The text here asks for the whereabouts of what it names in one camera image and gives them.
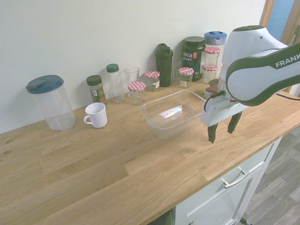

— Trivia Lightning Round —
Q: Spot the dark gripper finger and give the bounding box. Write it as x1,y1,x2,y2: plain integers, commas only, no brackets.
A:
227,110,243,135
207,123,218,144

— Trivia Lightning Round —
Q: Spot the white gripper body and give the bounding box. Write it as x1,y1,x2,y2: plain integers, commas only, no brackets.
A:
200,96,248,128

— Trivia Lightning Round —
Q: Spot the clear rectangular plastic container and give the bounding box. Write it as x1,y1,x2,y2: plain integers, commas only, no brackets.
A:
140,90,207,140

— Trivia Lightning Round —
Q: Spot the labelled jar red checkered lid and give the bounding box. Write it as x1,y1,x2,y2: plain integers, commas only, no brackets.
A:
143,70,161,92
178,67,195,89

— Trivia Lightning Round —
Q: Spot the clear drinking glass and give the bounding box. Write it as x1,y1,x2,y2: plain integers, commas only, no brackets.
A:
170,61,183,84
124,67,140,85

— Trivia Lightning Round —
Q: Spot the dark Vega Sport tub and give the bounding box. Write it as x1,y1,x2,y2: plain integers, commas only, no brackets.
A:
182,36,206,82

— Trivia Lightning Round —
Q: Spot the dark green shaker bottle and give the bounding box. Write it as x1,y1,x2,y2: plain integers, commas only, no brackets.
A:
155,43,174,88

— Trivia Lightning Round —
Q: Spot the clear canister blue lid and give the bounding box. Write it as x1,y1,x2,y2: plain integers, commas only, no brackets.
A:
203,31,228,51

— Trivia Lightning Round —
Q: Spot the clear lidless glass jar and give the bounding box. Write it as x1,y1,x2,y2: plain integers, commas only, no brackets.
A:
138,73,150,85

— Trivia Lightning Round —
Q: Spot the small jar red checkered lid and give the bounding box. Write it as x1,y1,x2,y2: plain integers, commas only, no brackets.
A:
127,81,146,106

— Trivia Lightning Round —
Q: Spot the clear bottle green cap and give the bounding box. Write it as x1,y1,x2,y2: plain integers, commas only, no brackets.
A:
105,63,125,104

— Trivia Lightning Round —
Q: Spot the blue door panel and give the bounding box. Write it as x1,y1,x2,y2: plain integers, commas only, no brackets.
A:
266,0,295,43

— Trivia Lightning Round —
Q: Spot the white mug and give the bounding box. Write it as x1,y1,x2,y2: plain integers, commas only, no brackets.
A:
83,102,108,129

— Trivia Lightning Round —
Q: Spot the labelled spice jar dark lid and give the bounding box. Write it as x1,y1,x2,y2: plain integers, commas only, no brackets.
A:
86,75,108,105

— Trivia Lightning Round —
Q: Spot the large clear canister teal lid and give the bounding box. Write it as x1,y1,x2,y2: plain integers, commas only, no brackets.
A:
25,75,76,131

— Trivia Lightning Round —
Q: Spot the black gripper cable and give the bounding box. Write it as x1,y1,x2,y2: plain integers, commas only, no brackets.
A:
203,90,226,111

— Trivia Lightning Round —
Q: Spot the silver drawer handle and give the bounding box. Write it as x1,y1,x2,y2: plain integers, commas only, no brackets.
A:
221,170,250,189

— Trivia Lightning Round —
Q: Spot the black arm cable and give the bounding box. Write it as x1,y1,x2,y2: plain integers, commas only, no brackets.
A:
276,93,300,101

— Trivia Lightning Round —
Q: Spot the white drawer with handle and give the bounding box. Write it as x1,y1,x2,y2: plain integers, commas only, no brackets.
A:
175,137,283,225

